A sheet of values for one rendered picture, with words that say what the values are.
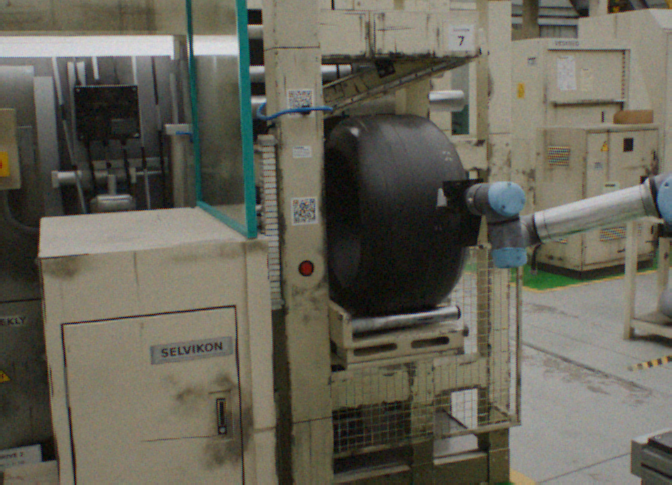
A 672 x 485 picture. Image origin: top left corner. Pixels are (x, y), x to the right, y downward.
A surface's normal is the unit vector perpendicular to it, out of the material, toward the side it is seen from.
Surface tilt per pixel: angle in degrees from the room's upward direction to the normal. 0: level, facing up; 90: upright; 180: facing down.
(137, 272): 90
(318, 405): 90
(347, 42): 90
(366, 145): 54
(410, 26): 90
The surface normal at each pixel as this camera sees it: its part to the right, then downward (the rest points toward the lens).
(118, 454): 0.32, 0.14
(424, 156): 0.24, -0.51
